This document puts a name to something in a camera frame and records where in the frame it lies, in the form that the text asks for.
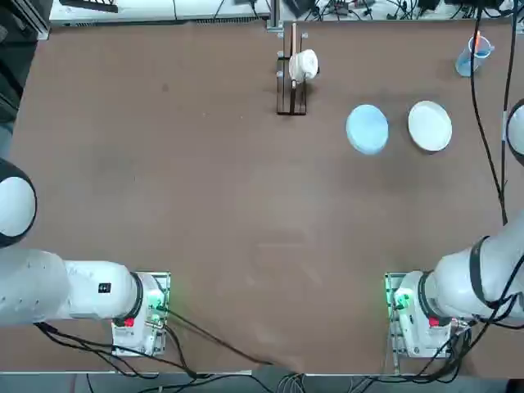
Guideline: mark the white plate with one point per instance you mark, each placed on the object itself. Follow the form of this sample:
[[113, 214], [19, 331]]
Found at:
[[430, 127]]

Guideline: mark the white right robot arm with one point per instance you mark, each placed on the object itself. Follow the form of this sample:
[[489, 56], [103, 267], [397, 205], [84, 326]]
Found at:
[[458, 278]]

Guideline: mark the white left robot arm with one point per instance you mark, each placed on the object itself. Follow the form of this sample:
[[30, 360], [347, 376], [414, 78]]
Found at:
[[82, 294]]

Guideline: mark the blue plate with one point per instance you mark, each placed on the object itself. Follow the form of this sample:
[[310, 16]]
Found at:
[[367, 129]]

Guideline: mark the white cup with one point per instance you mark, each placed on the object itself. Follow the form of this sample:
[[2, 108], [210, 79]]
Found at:
[[304, 63]]

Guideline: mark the wooden rod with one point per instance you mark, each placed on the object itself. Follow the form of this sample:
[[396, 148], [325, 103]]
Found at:
[[294, 37]]

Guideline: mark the clear measuring beaker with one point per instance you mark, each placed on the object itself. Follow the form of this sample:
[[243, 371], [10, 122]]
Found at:
[[466, 65]]

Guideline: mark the black power strip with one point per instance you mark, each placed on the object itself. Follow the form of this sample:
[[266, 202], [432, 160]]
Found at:
[[88, 5]]

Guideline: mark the orange pen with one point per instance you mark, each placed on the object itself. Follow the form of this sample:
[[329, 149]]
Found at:
[[477, 43]]

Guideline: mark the aluminium post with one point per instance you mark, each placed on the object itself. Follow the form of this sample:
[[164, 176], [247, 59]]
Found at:
[[274, 14]]

